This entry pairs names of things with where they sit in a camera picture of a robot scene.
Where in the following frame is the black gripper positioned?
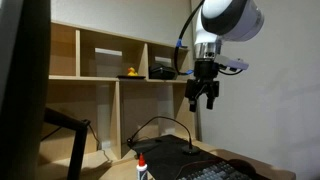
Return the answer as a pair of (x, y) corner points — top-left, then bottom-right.
(185, 60), (219, 112)

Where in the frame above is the wooden shelf unit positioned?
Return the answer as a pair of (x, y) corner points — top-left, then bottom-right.
(47, 22), (196, 173)

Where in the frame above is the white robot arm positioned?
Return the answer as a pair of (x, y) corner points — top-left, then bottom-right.
(185, 0), (264, 112)

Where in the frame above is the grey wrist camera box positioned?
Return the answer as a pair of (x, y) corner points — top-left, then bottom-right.
(215, 55), (249, 70)

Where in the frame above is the black flat tray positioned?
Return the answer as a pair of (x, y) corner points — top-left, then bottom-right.
(117, 75), (145, 80)

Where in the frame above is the black desk mat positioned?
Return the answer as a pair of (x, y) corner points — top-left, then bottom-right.
(127, 135), (269, 180)

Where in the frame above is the black computer mouse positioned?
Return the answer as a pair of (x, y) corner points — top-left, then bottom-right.
(229, 159), (256, 175)

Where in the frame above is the black monitor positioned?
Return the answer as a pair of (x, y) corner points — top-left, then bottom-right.
(0, 0), (51, 180)

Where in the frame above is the dark mechanical keyboard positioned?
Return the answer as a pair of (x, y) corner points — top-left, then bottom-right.
(175, 162), (253, 180)

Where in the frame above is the white glue bottle red cap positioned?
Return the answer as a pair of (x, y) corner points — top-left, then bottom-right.
(136, 154), (148, 180)

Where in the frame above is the yellow rubber duck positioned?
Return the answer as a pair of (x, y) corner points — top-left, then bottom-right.
(127, 67), (138, 76)

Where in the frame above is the black pouch on shelf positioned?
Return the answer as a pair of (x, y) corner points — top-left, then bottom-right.
(149, 63), (176, 80)

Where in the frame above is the black monitor stand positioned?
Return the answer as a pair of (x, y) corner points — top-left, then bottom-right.
(43, 107), (91, 180)

